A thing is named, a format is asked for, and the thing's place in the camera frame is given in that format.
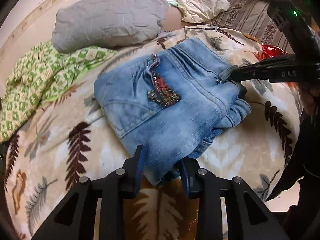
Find blue denim jeans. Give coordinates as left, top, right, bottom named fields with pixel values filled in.
left=94, top=38, right=251, bottom=185

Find red glass dish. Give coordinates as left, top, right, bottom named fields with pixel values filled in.
left=261, top=44, right=287, bottom=60

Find striped beige pillow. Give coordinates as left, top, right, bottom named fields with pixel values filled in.
left=212, top=0, right=293, bottom=54

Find beige leaf print blanket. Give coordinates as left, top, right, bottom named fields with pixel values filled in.
left=3, top=25, right=303, bottom=239

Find cream crumpled cloth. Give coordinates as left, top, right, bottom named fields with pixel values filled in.
left=167, top=0, right=230, bottom=23

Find green patterned quilt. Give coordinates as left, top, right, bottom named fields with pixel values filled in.
left=1, top=41, right=116, bottom=142

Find grey pillow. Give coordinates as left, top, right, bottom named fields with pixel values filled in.
left=51, top=0, right=168, bottom=53

